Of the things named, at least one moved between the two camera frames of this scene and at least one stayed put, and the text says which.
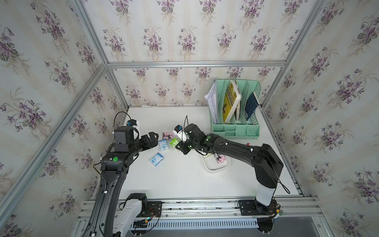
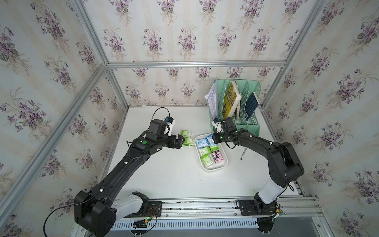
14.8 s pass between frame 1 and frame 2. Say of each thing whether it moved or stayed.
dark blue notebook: stayed
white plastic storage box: stayed
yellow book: stayed
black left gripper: moved
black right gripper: moved
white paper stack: stayed
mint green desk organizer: stayed
